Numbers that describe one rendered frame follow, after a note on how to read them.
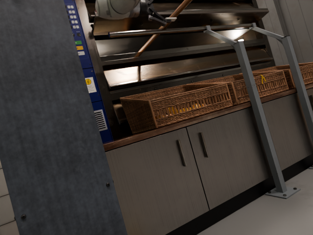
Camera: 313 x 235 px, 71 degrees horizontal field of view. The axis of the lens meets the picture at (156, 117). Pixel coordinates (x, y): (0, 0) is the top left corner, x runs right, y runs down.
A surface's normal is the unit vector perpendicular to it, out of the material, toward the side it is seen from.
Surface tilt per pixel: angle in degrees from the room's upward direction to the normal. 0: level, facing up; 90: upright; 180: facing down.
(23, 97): 90
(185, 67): 70
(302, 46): 90
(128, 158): 90
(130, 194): 90
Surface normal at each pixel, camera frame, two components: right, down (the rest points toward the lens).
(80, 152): 0.43, -0.15
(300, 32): -0.86, 0.23
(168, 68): 0.30, -0.47
